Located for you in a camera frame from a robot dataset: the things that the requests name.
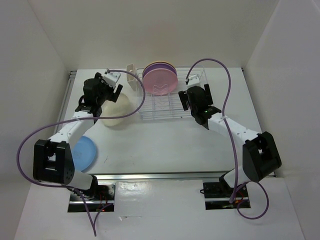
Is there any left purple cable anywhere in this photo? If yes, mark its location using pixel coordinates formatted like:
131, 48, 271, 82
16, 68, 146, 237

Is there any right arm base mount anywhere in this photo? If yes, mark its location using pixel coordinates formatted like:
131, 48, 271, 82
199, 182, 249, 205

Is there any pink plastic plate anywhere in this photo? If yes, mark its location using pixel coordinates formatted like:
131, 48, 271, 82
142, 68, 178, 96

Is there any cream cutlery holder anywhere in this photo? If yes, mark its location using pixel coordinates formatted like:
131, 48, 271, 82
126, 63, 137, 92

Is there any white wire dish rack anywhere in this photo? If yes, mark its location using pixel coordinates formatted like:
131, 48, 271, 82
136, 65, 208, 121

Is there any blue plastic plate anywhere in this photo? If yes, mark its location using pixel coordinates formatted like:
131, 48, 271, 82
72, 136, 97, 172

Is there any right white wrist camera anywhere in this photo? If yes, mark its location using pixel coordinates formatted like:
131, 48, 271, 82
185, 74, 201, 88

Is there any cream plastic plate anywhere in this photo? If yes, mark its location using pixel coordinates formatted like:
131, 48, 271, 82
100, 93, 132, 127

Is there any yellow plastic plate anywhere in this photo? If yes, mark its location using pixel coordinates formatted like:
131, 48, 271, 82
148, 60, 174, 67

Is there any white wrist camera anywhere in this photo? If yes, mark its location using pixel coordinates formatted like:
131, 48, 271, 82
102, 69, 121, 88
185, 74, 201, 88

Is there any purple cable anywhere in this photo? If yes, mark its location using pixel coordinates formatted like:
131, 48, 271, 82
16, 68, 146, 237
184, 58, 270, 221

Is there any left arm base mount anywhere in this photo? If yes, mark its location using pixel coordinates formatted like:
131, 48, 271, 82
68, 183, 116, 203

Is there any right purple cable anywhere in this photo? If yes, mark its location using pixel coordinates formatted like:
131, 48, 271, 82
184, 58, 270, 221

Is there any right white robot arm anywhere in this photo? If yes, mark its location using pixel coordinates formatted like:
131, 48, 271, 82
178, 84, 282, 197

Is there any purple plastic plate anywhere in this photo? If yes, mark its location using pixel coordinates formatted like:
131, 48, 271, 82
142, 64, 177, 78

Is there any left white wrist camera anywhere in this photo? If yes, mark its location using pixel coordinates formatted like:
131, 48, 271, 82
102, 69, 121, 88

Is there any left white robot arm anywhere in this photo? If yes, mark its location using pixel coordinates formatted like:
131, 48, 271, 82
33, 71, 123, 200

